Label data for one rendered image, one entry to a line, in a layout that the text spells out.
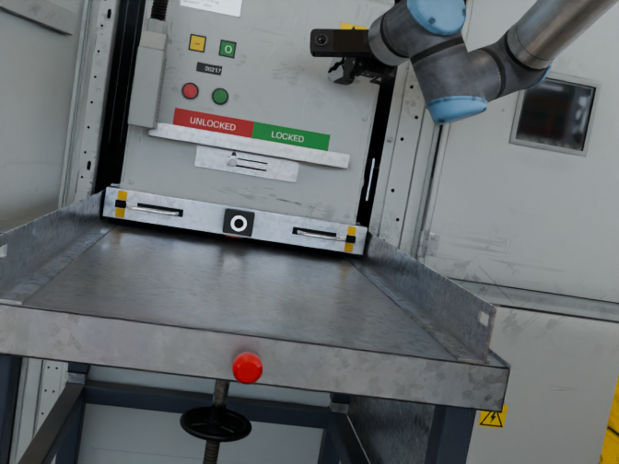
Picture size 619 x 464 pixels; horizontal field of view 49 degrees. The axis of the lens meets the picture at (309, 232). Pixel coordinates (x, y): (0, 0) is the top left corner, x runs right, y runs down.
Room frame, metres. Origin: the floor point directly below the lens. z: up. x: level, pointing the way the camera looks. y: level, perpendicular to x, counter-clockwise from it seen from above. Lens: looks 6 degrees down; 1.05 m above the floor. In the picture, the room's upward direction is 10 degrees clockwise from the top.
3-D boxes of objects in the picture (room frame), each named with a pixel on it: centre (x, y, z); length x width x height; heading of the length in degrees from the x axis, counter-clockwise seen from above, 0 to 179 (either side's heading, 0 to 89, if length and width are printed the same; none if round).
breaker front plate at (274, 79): (1.40, 0.15, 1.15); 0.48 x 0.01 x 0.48; 99
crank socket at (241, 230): (1.38, 0.15, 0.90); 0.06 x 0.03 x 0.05; 99
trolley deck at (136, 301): (1.07, 0.10, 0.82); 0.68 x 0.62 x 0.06; 9
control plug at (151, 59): (1.30, 0.35, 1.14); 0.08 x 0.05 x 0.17; 9
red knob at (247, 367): (0.71, 0.04, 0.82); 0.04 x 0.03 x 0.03; 9
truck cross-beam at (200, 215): (1.42, 0.15, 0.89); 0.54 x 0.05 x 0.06; 99
